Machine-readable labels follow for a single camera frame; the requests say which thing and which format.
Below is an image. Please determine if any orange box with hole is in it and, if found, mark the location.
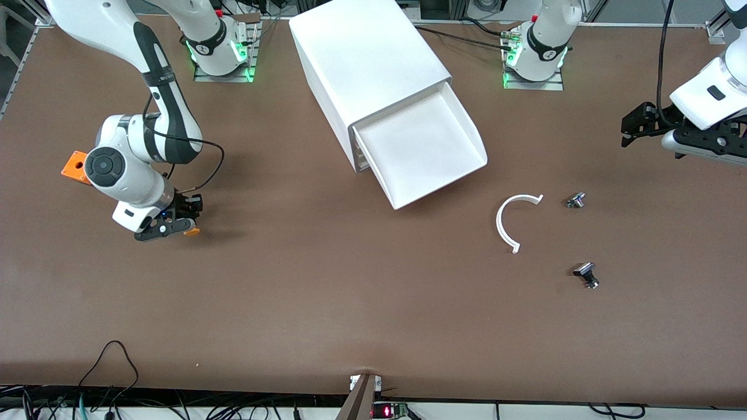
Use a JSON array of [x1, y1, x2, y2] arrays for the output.
[[61, 150, 90, 186]]

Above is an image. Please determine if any device with red display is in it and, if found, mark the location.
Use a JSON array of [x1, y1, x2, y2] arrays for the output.
[[372, 401, 410, 420]]

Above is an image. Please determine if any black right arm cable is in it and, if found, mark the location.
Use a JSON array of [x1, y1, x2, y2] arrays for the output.
[[142, 96, 226, 197]]

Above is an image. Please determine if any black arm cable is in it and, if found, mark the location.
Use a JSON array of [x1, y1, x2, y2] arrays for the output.
[[657, 0, 675, 127], [142, 96, 226, 197]]

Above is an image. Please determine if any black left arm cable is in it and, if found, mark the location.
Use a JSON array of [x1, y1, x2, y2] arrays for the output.
[[657, 0, 675, 127]]

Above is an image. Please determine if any aluminium frame profile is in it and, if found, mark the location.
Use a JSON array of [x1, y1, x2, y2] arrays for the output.
[[705, 0, 739, 45]]

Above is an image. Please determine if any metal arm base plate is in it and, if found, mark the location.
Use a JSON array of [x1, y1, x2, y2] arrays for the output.
[[503, 26, 565, 91], [194, 13, 261, 83]]

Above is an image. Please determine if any black and silver switch part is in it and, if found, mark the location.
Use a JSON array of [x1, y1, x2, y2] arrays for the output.
[[573, 262, 601, 290]]

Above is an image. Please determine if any black looped cable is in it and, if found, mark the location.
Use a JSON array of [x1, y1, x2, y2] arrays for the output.
[[78, 341, 140, 404]]

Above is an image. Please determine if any white C-shaped plastic ring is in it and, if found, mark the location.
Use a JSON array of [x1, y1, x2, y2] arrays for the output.
[[495, 194, 544, 255]]

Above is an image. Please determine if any black cable on table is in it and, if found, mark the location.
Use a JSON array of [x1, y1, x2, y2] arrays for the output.
[[413, 26, 515, 48]]

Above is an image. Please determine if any brown camera mount post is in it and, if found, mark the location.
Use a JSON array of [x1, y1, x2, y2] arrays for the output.
[[336, 373, 378, 420]]

